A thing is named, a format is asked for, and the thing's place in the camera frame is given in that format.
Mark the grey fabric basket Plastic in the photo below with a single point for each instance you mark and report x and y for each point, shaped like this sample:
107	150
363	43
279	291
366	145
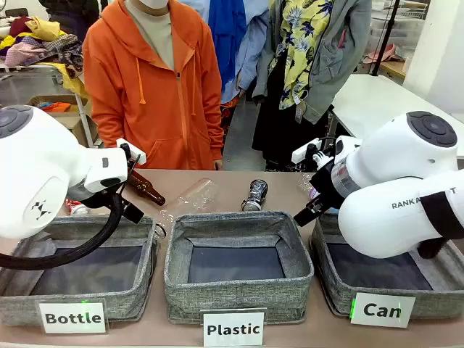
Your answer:
181	301

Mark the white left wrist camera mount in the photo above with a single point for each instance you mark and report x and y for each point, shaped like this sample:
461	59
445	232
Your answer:
136	154

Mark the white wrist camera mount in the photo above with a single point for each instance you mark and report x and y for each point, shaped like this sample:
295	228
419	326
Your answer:
136	154
301	154

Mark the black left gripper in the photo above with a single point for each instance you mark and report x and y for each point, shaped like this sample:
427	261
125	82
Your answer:
121	203

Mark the person's left hand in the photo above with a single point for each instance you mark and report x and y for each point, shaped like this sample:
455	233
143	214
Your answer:
218	165

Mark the orange patterned fabric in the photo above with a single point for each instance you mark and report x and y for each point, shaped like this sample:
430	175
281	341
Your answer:
228	116

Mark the pink checkered cloth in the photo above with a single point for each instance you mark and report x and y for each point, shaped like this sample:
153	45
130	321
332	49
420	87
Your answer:
23	54

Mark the crushed red can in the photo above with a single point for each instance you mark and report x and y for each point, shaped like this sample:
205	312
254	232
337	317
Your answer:
77	209

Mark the grey fabric basket Can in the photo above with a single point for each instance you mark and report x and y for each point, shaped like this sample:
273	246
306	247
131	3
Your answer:
333	290

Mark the hanging yellow floral shirt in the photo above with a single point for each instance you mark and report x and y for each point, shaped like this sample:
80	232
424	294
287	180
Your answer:
301	47

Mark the brown glass bottle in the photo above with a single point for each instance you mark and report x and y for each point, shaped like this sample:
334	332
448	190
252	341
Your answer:
148	190

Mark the hanging black skirt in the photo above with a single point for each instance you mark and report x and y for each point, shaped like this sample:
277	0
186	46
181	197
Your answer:
275	130

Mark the cardboard box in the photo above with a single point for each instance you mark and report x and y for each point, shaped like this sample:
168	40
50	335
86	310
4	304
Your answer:
78	123

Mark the white side table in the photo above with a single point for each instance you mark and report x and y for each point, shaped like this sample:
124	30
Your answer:
373	105

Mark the yellow cloth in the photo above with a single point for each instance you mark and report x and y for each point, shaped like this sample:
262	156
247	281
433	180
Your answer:
45	28

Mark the hanging blue garment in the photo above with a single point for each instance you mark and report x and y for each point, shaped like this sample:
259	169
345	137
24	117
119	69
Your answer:
226	40

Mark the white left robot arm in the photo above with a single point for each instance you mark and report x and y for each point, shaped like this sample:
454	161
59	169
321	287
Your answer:
36	163

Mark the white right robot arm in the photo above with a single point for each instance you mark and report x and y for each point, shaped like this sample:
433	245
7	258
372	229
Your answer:
391	224

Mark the person in orange hoodie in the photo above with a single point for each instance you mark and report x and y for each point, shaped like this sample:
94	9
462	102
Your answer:
152	101

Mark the grey metal table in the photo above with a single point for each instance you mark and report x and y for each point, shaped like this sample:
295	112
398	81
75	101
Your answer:
25	83

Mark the hanging light blue shirt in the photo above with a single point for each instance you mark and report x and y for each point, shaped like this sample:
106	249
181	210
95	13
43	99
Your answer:
250	61

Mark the maroon cloth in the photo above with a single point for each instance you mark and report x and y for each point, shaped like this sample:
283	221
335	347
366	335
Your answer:
20	26

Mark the grey fabric basket Bottle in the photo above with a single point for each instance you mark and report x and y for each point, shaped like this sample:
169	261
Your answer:
137	301

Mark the small crumpled clear plastic bottle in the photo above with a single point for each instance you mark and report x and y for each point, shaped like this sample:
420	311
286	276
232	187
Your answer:
304	183

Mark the person's left forearm orange sleeve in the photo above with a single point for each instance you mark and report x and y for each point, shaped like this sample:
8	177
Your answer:
215	134

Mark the grey clothing price tag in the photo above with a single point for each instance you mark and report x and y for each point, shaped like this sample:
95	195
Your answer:
300	111

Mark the black stand pole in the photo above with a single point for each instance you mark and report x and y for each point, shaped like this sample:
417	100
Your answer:
386	36

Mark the white sign Bottle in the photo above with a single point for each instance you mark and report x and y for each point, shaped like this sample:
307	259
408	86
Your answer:
72	317

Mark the crushed black can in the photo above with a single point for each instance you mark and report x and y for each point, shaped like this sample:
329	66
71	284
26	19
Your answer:
255	194

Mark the white sign Plastic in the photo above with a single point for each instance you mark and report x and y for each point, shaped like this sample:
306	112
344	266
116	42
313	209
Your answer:
233	328

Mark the white sign Can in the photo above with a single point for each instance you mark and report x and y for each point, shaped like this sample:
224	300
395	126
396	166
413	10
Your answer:
382	310

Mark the white storage crates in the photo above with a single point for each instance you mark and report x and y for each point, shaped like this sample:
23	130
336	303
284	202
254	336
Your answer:
406	18

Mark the white face mask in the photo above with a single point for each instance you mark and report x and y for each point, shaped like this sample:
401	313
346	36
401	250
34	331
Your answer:
154	2

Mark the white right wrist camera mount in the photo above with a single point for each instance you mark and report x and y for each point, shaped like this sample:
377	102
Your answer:
301	154

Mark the hanging grey hoodie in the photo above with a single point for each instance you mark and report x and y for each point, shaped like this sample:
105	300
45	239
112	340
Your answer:
344	47

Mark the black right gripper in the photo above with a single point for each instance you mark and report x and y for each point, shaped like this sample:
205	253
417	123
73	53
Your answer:
328	188

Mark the large clear plastic bottle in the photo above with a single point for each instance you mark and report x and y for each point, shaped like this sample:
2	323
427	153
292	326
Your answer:
195	195

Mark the person's right forearm orange sleeve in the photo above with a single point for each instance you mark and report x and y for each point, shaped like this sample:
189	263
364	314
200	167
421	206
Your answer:
103	127

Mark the dark patterned cloth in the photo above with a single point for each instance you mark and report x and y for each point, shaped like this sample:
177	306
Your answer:
67	54

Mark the person in dark clothes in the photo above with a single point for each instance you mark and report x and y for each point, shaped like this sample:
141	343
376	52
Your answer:
72	9

